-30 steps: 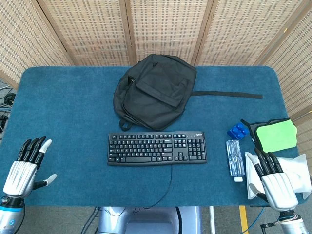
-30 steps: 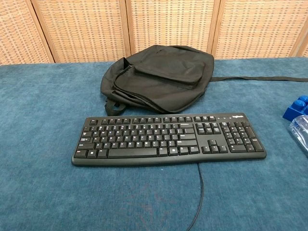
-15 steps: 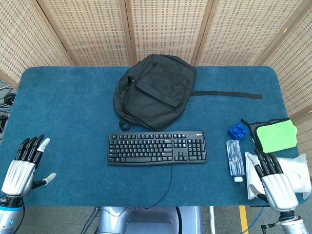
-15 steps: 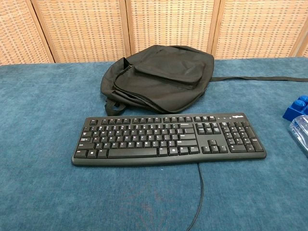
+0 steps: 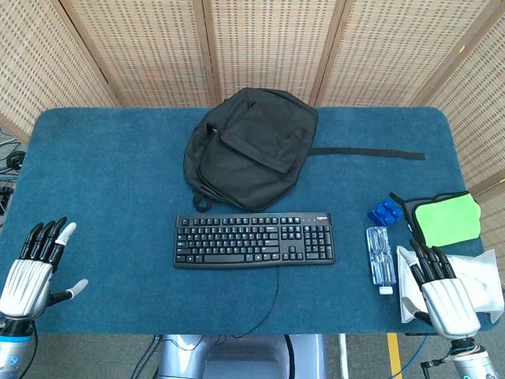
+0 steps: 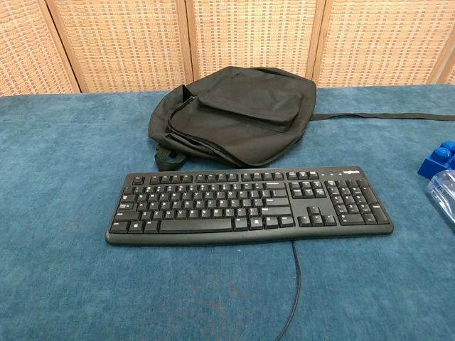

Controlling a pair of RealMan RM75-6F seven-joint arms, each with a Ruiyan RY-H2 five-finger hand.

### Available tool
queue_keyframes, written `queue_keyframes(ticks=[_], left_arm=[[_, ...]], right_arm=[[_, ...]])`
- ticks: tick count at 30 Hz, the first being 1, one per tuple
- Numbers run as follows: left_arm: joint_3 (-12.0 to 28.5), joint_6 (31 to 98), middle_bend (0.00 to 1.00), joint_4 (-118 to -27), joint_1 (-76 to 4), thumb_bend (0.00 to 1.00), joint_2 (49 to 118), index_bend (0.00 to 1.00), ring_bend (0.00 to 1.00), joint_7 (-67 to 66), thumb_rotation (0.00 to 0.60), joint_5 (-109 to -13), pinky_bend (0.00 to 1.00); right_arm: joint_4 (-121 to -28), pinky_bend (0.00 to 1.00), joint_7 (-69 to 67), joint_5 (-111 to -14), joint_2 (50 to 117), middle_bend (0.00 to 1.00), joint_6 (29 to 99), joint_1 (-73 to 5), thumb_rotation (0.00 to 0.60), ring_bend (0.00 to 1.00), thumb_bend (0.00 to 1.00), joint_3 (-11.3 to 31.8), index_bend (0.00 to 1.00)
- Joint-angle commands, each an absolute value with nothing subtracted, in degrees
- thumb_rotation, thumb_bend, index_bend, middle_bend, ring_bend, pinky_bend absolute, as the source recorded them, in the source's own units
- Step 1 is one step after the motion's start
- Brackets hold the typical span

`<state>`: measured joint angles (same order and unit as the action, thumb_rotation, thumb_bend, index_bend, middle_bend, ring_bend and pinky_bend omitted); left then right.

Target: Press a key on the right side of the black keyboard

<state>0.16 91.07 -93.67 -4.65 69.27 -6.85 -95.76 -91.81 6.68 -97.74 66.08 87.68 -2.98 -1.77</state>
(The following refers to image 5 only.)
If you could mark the white cloth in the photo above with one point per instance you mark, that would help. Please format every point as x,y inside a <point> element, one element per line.
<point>477,276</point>

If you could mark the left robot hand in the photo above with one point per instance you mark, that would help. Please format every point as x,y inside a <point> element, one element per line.
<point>27,276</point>

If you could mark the green and grey cloth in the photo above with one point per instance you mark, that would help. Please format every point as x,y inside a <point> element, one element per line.
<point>446,221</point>

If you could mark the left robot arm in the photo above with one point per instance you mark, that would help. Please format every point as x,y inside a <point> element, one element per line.
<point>13,347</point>

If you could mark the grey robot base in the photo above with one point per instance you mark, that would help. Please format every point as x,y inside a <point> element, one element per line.
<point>240,357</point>

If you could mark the blue toy brick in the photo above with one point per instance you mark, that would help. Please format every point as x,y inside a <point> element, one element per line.
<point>384,213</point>

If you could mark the wicker folding screen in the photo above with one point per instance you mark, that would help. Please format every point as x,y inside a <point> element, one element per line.
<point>252,47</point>

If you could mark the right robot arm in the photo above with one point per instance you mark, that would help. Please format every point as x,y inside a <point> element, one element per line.
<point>471,359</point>

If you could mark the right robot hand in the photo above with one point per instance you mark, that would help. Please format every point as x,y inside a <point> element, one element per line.
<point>450,300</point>

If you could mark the blue table cloth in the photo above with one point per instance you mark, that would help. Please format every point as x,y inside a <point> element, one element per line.
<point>118,177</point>

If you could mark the black keyboard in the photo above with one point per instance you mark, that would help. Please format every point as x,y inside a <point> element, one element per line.
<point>252,241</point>

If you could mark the black backpack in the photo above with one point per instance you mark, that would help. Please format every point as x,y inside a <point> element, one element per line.
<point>252,150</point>

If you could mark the clear plastic water bottle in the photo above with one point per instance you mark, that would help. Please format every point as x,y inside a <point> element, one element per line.
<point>380,260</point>

